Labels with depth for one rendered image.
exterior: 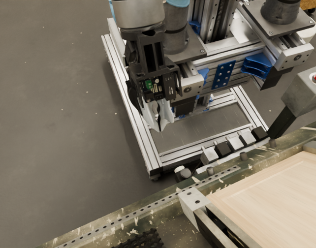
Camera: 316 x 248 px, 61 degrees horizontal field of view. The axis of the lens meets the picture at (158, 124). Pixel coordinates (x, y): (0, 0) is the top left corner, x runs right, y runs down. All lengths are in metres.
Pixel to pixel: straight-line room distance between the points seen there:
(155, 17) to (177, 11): 0.54
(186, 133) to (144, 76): 1.40
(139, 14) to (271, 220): 0.60
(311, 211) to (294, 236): 0.10
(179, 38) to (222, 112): 1.00
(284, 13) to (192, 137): 0.93
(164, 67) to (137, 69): 0.05
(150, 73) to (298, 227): 0.52
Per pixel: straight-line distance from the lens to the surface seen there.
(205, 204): 0.79
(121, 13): 0.41
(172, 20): 0.97
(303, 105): 1.30
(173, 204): 0.90
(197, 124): 1.83
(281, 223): 0.76
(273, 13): 1.25
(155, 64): 0.41
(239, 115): 1.94
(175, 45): 1.03
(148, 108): 0.48
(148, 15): 0.40
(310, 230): 0.74
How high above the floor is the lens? 1.78
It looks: 60 degrees down
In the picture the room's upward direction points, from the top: straight up
